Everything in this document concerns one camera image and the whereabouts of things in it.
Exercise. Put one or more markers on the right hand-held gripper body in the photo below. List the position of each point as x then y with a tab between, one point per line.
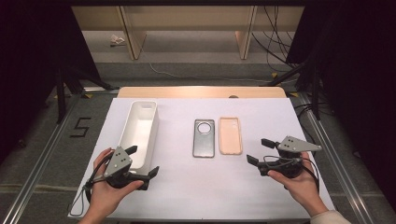
295	144

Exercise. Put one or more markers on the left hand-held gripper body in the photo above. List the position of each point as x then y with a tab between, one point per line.
118	160

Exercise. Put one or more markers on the white plastic storage box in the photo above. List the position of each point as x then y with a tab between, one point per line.
138	130

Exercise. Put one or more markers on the pink phone case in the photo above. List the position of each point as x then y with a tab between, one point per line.
230	137

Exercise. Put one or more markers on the grey phone case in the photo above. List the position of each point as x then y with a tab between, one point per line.
204	146

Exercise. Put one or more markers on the person's left hand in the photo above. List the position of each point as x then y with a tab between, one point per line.
106	196

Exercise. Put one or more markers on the person's right hand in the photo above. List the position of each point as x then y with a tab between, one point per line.
303	186

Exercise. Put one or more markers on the white table cover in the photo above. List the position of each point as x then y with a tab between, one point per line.
186	186

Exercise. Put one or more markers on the black metal stand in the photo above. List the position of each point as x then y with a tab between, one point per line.
61	102
316	99

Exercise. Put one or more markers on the black curtain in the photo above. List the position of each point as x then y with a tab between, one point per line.
361	77
28	62

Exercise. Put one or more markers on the crumpled white paper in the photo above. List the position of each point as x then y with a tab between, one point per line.
116	39

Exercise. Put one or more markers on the metal floor rail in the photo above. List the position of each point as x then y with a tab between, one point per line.
31	183
345	183

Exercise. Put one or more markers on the wooden table frame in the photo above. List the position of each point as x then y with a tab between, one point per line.
199	92

